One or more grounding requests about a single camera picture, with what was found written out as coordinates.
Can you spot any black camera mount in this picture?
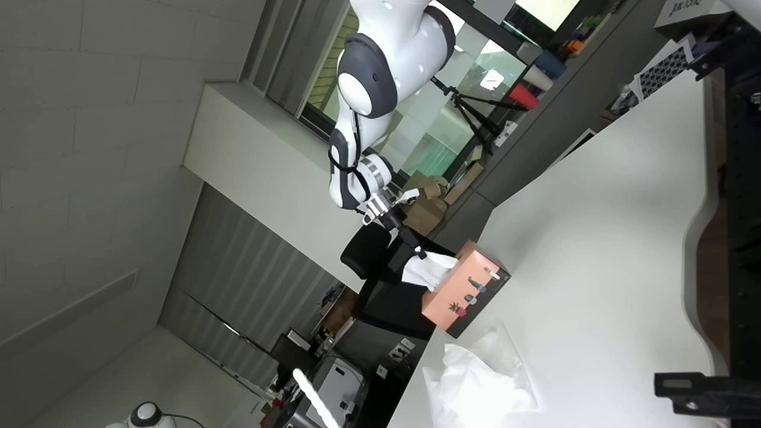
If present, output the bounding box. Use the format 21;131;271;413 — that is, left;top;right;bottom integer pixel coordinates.
652;369;761;422

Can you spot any white round lamp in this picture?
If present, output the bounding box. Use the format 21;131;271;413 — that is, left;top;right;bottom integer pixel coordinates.
126;400;167;428

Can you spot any black monitor screen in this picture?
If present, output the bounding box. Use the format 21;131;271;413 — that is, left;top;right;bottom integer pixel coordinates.
340;226;438;341

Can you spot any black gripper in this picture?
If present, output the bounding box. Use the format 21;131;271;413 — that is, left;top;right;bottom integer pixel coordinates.
355;198;438;266

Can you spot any pink tissue box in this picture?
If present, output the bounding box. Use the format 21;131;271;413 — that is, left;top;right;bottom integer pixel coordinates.
419;240;513;340

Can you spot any white perforated box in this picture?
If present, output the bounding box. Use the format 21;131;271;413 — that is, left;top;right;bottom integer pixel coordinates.
628;32;700;105

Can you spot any white bar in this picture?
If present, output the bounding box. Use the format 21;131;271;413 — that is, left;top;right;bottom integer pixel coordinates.
290;366;342;428

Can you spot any grey machine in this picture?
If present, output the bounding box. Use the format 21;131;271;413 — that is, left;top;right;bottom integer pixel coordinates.
311;354;368;428

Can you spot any red container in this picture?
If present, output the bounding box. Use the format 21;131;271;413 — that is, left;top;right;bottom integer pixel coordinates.
507;83;541;112

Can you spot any brown cardboard box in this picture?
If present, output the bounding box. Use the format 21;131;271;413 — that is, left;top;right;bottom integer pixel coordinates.
399;174;477;238

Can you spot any crumpled white paper towel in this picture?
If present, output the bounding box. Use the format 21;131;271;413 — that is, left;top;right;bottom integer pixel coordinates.
424;320;544;422

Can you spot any black tripod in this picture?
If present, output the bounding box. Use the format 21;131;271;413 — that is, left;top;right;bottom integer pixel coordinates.
430;73;513;156

